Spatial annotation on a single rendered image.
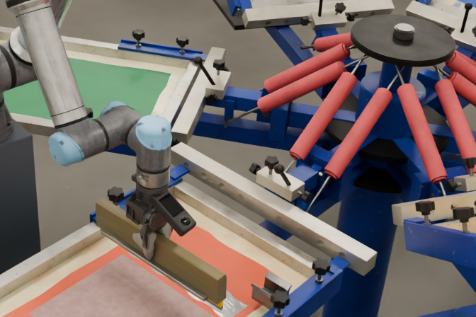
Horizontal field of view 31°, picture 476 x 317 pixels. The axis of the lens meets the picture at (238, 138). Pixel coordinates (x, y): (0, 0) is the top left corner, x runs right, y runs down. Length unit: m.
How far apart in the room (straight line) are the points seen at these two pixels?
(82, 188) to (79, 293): 1.96
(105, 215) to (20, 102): 0.86
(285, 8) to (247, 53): 2.20
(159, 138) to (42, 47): 0.31
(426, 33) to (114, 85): 1.05
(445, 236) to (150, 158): 0.67
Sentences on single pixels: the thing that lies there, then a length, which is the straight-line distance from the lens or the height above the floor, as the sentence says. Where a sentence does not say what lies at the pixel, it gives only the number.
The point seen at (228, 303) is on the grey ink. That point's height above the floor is 0.96.
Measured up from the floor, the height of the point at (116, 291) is 0.96.
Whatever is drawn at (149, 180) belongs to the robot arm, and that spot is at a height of 1.32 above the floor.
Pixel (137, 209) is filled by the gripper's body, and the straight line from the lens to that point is 1.99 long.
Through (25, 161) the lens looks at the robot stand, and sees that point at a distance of 2.32.
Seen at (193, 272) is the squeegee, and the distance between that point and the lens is 1.98.
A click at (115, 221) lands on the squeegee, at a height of 1.12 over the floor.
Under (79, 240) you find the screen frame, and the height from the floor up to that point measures 0.99.
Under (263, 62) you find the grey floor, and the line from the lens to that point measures 5.20.
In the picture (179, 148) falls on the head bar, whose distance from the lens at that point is 2.51.
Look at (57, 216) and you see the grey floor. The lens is 3.94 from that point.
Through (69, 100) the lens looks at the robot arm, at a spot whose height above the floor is 1.49.
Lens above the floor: 2.45
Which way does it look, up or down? 33 degrees down
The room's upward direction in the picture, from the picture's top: 5 degrees clockwise
